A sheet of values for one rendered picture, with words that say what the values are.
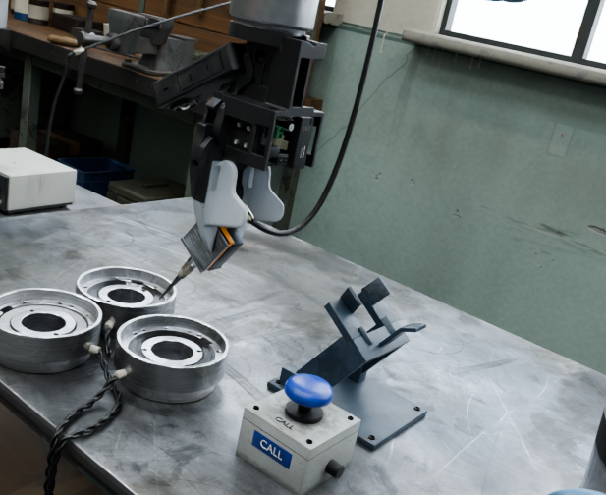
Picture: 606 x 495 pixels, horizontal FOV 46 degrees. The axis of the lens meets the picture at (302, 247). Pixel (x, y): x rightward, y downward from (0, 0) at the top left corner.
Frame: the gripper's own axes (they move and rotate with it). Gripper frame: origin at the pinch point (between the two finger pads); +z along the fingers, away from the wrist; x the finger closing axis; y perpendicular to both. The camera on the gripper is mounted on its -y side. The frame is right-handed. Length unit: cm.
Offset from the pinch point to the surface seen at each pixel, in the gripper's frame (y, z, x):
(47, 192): -72, 21, 30
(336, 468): 22.2, 11.3, -6.4
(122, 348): 1.0, 9.2, -11.1
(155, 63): -132, 3, 106
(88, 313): -7.7, 10.2, -8.2
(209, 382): 7.4, 11.1, -6.1
